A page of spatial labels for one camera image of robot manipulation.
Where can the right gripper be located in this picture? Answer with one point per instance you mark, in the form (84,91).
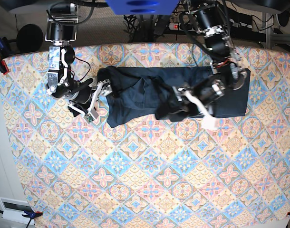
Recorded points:
(82,99)

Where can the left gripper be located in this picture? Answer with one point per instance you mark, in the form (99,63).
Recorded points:
(174,107)

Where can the dark navy t-shirt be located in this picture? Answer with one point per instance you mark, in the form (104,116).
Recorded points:
(137,91)

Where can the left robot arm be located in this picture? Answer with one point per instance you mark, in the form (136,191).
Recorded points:
(207,24)

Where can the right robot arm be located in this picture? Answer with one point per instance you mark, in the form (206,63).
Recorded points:
(63,20)

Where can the black round stool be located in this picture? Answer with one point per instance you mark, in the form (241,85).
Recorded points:
(29,38)

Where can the white power strip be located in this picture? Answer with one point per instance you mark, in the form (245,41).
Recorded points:
(176,26)

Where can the blue clamp upper left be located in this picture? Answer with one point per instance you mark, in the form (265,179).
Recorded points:
(4,53)

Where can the blue clamp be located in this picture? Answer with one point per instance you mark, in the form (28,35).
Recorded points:
(28,215)
(4,53)

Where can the blue clamp lower left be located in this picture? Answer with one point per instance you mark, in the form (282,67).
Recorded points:
(28,215)

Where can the black round base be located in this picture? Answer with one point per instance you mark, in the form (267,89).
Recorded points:
(283,18)

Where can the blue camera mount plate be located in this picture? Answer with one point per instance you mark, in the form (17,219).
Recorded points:
(142,7)

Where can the white wall outlet box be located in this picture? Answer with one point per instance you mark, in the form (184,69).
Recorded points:
(13,210)

